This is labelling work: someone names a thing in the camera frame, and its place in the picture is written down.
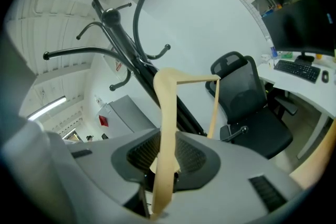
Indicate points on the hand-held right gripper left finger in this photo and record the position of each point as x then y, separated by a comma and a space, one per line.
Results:
105, 178

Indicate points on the person's right forearm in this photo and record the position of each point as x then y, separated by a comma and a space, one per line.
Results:
315, 162

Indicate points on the white bottle blue base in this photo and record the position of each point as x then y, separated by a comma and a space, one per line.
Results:
273, 47

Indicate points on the black coat rack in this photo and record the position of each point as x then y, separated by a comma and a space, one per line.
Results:
122, 34

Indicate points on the white desk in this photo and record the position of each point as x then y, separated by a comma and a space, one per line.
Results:
288, 84

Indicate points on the black computer mouse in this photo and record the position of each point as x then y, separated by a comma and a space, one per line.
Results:
325, 76

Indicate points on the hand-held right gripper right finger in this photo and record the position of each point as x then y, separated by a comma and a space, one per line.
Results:
231, 178

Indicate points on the black computer monitor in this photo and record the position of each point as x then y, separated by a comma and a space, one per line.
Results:
296, 26

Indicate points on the long ceiling light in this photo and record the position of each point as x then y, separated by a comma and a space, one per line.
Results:
47, 108

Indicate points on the grey metal cabinet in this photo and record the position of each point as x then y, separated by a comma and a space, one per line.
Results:
131, 115

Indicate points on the black mesh office chair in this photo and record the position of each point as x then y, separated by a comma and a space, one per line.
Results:
244, 102

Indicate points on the black keyboard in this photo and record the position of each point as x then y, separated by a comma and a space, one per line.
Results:
296, 70

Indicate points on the beige wooden hanger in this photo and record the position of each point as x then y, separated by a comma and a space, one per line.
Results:
166, 126

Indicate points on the green packet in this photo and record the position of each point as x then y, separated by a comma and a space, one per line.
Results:
286, 55

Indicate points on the red tag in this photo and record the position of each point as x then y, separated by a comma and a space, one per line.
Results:
103, 121

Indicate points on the person's white shirt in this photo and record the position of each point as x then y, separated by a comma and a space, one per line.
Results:
26, 165

